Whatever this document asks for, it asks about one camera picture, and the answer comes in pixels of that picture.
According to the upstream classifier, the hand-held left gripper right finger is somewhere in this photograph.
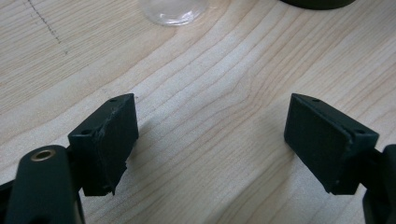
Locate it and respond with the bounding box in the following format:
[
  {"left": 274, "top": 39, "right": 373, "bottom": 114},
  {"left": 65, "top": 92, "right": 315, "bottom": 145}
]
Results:
[{"left": 283, "top": 92, "right": 380, "bottom": 196}]

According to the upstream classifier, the dark round container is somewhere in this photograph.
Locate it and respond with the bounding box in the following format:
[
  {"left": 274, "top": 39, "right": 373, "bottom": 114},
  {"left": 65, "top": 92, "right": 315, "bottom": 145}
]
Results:
[{"left": 279, "top": 0, "right": 357, "bottom": 11}]

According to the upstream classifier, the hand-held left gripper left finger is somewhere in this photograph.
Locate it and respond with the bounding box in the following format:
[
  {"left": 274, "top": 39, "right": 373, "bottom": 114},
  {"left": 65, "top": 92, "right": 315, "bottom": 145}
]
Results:
[{"left": 67, "top": 92, "right": 140, "bottom": 197}]

